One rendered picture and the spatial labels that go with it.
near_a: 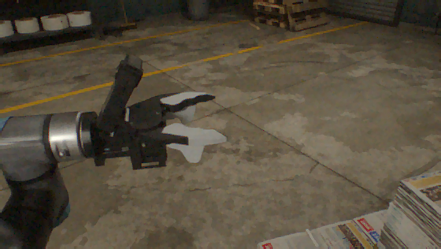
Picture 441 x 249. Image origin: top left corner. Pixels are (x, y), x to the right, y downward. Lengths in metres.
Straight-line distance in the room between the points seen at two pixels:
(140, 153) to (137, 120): 0.05
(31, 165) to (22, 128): 0.06
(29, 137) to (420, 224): 0.68
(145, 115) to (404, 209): 0.53
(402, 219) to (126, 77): 0.59
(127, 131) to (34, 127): 0.13
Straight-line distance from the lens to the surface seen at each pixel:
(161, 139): 0.45
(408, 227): 0.74
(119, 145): 0.52
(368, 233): 1.25
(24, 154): 0.52
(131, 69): 0.44
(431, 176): 0.76
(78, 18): 6.17
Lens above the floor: 1.47
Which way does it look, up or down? 29 degrees down
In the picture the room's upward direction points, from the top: straight up
